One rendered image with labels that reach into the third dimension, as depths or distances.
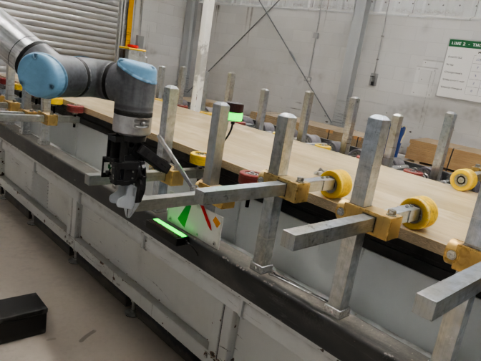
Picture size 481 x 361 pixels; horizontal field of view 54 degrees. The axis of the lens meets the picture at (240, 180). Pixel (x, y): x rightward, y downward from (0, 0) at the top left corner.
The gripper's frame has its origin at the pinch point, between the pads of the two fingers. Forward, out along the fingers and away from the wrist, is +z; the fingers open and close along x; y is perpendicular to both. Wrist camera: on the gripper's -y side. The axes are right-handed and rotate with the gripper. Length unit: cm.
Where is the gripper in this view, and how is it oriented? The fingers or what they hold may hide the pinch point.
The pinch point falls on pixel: (131, 212)
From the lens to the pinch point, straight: 121.4
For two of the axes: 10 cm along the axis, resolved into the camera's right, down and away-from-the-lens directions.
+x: 6.8, 2.8, -6.8
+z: -1.5, 9.6, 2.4
